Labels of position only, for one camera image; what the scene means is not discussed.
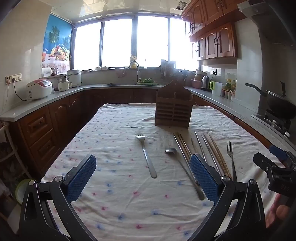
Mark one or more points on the person's right hand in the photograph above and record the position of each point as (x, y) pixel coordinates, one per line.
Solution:
(281, 210)

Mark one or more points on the white storage rack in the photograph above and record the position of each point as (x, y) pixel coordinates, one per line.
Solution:
(11, 157)

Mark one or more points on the curved kitchen faucet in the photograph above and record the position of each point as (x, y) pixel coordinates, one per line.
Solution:
(138, 74)

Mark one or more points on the yellow bottle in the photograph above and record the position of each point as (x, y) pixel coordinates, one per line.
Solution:
(133, 63)

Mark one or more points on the metal spoon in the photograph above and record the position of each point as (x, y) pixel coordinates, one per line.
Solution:
(185, 171)

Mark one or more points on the large white electric cooker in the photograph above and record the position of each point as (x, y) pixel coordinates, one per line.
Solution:
(74, 78)

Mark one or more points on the pink basin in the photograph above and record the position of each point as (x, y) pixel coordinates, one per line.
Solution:
(195, 83)

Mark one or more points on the green plastic bowl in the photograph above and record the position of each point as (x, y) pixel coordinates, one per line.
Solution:
(22, 188)

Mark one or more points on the wooden lower cabinets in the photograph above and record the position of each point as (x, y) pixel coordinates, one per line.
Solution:
(57, 120)

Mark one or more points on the palm and fruit wall poster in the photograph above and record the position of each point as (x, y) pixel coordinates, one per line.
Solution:
(57, 37)

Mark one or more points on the knife and scissors holder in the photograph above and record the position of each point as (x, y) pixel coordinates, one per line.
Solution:
(183, 76)

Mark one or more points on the gas stove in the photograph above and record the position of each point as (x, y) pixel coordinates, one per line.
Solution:
(277, 122)

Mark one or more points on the beige pot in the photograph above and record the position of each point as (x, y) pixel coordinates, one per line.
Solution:
(199, 74)

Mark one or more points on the wooden upper cabinets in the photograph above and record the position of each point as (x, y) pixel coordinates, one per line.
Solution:
(219, 41)

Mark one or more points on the metal fork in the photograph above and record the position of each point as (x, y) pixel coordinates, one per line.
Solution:
(148, 162)
(231, 160)

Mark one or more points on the grey kitchen countertop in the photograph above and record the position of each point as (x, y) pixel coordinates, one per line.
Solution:
(34, 104)

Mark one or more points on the white wall power strip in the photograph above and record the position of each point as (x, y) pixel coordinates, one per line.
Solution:
(13, 78)

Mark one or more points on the pink cloth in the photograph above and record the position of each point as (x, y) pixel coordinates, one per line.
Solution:
(121, 72)

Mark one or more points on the group of condiment bottles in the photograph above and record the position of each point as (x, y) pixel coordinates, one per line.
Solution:
(229, 84)

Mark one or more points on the large kitchen window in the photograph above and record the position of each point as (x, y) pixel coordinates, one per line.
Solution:
(115, 44)

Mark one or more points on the white dish box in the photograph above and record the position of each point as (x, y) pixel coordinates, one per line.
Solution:
(46, 73)

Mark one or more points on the range hood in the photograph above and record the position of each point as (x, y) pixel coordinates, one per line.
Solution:
(266, 18)

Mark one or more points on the wooden cabinets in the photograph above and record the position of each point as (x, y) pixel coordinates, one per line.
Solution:
(57, 120)
(219, 41)

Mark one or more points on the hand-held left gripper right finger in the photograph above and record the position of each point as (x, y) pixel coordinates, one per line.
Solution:
(203, 178)

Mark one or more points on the black wok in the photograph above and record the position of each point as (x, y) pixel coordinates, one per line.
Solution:
(277, 102)

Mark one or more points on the floral white tablecloth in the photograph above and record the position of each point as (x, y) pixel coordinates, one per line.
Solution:
(115, 197)

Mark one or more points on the green and white pitcher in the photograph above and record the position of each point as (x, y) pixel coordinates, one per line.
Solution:
(216, 88)

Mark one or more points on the metal chopstick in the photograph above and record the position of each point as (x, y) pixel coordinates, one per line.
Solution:
(200, 146)
(181, 150)
(210, 153)

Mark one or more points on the row of spice jars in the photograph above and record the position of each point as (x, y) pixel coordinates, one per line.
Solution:
(227, 95)

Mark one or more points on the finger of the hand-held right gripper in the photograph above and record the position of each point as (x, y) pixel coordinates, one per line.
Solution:
(278, 153)
(263, 161)

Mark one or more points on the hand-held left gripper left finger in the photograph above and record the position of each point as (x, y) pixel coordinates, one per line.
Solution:
(83, 176)

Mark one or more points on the white wall outlet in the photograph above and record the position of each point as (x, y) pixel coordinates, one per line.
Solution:
(214, 71)

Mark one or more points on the green basket with vegetables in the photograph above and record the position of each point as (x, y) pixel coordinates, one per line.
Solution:
(148, 81)

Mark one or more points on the white and red rice cooker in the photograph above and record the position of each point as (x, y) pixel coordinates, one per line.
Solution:
(39, 89)

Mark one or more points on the steel electric kettle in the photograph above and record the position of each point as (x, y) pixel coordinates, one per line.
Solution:
(205, 83)

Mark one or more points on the kitchen sink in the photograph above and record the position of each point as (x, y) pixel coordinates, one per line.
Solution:
(115, 84)

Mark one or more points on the white blender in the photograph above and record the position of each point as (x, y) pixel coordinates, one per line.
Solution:
(64, 84)

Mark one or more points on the dish drying rack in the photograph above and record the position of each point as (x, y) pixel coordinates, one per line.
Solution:
(167, 68)

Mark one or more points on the wooden utensil holder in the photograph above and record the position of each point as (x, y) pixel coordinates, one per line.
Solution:
(173, 106)

